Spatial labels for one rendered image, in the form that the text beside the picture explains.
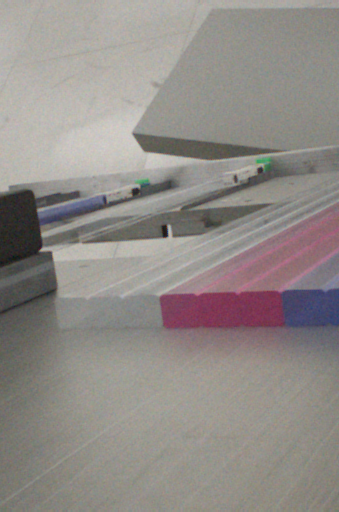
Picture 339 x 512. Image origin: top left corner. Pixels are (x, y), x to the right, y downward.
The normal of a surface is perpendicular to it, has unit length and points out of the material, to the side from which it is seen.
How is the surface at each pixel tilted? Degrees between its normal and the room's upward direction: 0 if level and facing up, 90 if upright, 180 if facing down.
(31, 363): 43
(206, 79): 0
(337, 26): 0
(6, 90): 0
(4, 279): 90
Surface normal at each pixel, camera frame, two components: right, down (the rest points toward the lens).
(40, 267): 0.87, -0.05
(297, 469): -0.15, -0.98
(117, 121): -0.42, -0.58
